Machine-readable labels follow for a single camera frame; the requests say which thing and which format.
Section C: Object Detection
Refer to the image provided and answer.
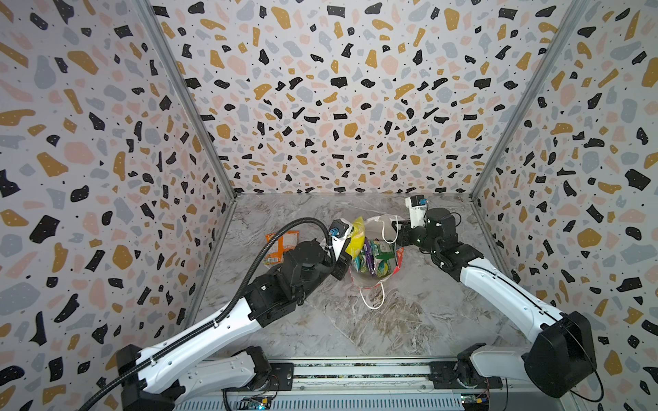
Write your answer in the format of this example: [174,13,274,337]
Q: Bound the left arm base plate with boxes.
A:
[228,362,295,392]

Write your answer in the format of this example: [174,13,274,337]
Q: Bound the aluminium mounting rail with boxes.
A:
[175,357,585,410]

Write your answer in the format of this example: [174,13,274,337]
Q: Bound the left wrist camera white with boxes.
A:
[328,219,353,260]

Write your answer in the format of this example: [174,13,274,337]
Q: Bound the orange fruit candy packet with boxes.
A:
[263,231,299,265]

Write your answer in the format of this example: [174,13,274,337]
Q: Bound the purple candy packet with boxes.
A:
[362,239,376,277]

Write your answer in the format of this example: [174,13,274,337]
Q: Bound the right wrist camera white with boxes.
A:
[404,195,428,229]

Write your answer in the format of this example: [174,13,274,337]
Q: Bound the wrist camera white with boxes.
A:
[328,219,353,260]
[404,195,428,229]

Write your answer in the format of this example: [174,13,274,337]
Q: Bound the left green circuit board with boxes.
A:
[236,396,273,410]

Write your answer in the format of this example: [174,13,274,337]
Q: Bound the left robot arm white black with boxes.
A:
[118,239,351,410]

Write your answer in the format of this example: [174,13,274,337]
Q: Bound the yellow-green snack packet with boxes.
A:
[345,217,366,259]

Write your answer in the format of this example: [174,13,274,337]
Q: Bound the left black corrugated cable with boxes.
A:
[76,216,334,411]

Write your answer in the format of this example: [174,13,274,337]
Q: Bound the right circuit board with wires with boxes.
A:
[460,394,490,411]

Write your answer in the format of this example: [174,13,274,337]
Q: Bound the red paper gift bag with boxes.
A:
[347,214,404,310]

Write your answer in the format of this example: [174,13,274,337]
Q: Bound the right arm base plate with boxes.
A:
[428,361,505,390]

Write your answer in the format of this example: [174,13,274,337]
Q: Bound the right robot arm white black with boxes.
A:
[389,208,597,398]

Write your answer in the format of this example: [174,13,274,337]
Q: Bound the green yellow candy packet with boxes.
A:
[352,254,370,274]

